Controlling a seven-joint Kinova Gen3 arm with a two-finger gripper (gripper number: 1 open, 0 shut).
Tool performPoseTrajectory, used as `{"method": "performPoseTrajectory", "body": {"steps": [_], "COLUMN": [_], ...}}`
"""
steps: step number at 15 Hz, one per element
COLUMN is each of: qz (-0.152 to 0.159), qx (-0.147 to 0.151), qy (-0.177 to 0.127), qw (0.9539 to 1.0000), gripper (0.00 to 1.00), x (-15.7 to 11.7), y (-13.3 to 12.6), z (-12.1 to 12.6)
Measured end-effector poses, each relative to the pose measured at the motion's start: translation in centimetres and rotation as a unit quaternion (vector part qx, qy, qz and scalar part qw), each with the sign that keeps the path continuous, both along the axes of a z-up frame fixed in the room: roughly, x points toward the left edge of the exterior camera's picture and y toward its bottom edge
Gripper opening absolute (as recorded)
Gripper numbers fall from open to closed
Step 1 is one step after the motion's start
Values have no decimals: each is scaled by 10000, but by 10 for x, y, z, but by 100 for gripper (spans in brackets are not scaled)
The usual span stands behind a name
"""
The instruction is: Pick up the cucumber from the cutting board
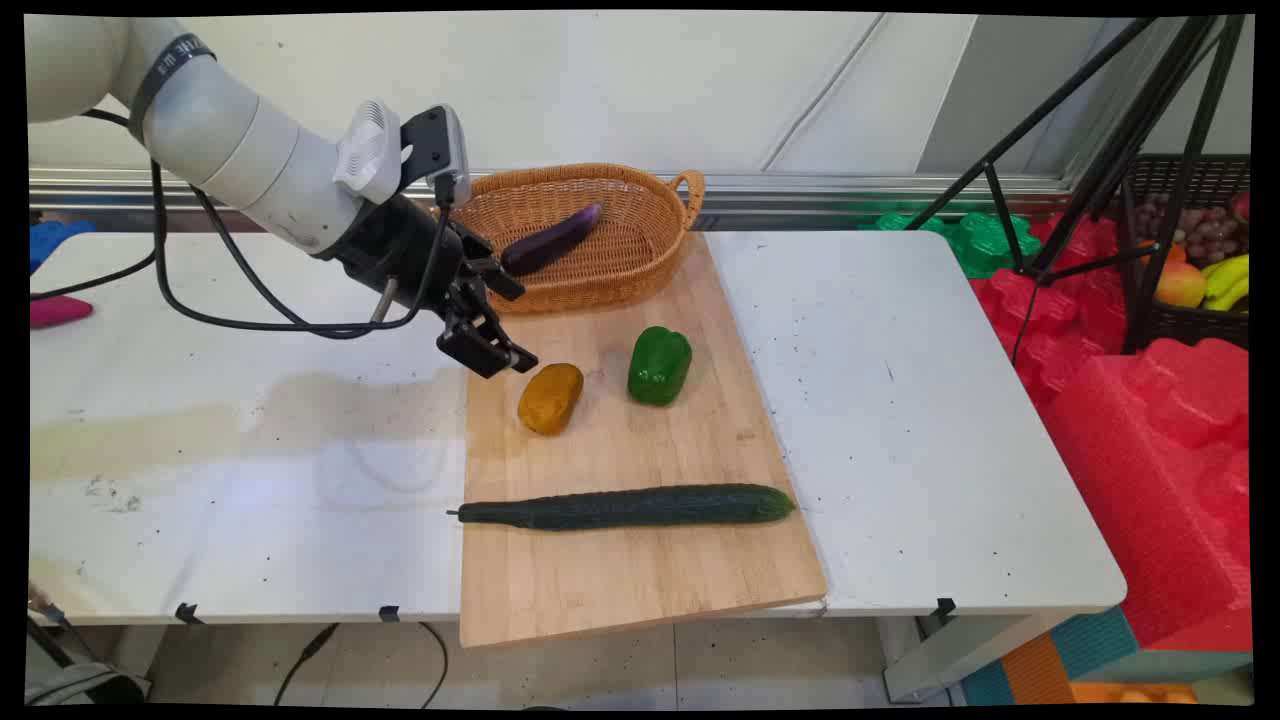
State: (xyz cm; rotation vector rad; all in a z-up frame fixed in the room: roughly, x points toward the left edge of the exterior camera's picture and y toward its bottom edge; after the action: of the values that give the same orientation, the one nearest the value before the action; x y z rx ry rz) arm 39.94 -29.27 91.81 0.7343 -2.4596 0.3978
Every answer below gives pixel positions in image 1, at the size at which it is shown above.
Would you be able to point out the yellow-brown potato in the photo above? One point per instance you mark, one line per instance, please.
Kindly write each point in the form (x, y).
(550, 400)

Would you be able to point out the small orange fruit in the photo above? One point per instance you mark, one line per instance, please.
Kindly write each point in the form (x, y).
(1170, 253)

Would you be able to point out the white table leg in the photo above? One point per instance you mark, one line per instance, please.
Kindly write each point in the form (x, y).
(960, 660)

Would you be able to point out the yellow banana bunch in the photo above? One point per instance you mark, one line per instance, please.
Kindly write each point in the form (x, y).
(1230, 275)

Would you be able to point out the small green foam piece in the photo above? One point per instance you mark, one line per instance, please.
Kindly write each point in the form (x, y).
(900, 221)

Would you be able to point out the long dark green cucumber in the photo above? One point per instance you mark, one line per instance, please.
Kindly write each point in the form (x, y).
(640, 506)

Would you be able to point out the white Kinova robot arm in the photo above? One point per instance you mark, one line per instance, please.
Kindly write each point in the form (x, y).
(230, 140)

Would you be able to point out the orange-red peach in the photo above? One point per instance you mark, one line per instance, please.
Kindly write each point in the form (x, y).
(1180, 286)

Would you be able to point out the pink foam object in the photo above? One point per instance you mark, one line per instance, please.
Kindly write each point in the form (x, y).
(58, 312)

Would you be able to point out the purple eggplant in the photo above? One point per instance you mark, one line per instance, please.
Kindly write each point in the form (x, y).
(545, 245)

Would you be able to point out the large green foam piece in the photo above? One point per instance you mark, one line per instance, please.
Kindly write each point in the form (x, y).
(985, 245)

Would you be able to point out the green bell pepper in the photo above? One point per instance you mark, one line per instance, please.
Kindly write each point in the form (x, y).
(660, 368)

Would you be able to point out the teal and orange foam mat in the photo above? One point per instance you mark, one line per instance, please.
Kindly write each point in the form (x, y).
(1040, 670)

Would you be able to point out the red foam piece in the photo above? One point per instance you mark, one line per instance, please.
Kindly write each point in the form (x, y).
(1050, 310)

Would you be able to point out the purple grape bunch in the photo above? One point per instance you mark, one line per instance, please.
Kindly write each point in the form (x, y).
(1205, 235)

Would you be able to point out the blue foam object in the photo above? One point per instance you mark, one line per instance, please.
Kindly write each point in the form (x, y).
(50, 240)

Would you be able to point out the black tripod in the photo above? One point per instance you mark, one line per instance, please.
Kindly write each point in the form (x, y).
(1118, 150)

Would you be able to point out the white ribbed camera mount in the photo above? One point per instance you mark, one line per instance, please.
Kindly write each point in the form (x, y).
(365, 150)

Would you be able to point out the large red foam block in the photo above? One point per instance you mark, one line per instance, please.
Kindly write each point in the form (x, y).
(1150, 480)

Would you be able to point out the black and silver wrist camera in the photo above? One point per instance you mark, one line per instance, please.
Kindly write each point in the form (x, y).
(440, 140)

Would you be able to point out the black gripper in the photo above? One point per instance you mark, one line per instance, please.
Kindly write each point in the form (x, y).
(400, 250)

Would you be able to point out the woven wicker basket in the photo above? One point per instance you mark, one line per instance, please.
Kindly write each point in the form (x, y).
(620, 260)

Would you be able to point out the wooden cutting board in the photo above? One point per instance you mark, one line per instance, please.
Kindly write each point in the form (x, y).
(620, 590)

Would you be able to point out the aluminium wall rail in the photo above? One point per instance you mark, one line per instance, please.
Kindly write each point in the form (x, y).
(800, 190)

